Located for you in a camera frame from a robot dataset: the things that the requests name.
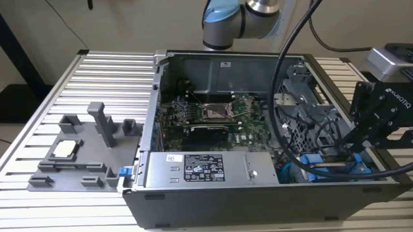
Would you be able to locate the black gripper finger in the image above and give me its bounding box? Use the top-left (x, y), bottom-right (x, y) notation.
top-left (342, 81), bottom-right (393, 153)
top-left (360, 127), bottom-right (413, 151)

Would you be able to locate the black disk wire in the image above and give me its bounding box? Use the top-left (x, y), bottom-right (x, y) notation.
top-left (281, 123), bottom-right (302, 157)
top-left (314, 119), bottom-right (356, 155)

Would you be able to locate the hard disk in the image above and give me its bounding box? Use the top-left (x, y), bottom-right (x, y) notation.
top-left (298, 153), bottom-right (368, 170)

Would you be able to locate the grey metal disk bay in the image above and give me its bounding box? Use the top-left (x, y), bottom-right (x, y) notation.
top-left (273, 64), bottom-right (356, 156)

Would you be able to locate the blue disk carrier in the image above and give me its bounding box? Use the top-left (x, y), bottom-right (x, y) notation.
top-left (306, 166), bottom-right (381, 182)

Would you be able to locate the green motherboard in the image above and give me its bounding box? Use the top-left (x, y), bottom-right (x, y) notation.
top-left (159, 94), bottom-right (276, 153)

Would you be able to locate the locking lever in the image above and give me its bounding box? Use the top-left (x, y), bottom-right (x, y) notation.
top-left (231, 95), bottom-right (257, 107)

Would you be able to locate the CPU socket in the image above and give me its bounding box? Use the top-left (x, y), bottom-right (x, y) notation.
top-left (197, 102), bottom-right (237, 121)

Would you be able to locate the black graphics card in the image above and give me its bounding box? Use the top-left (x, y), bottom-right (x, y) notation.
top-left (187, 124), bottom-right (230, 146)

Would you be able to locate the black open PC case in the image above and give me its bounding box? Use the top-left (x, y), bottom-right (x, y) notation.
top-left (122, 49), bottom-right (412, 229)

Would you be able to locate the silver power supply unit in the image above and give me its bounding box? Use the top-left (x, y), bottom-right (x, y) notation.
top-left (143, 151), bottom-right (281, 188)

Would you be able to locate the grey parts rack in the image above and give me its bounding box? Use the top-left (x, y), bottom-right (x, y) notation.
top-left (28, 101), bottom-right (146, 193)

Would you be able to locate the silver CPU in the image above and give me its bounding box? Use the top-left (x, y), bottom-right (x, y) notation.
top-left (54, 141), bottom-right (80, 158)

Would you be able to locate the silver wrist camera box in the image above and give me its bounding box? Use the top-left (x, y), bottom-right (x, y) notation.
top-left (366, 47), bottom-right (413, 83)

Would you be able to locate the thin black camera cable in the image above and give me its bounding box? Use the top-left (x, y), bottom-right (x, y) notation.
top-left (308, 0), bottom-right (373, 52)

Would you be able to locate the blue data wire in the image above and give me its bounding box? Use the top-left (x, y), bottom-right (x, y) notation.
top-left (280, 160), bottom-right (296, 183)

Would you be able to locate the black desk frame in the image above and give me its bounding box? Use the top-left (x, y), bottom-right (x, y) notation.
top-left (0, 13), bottom-right (55, 124)

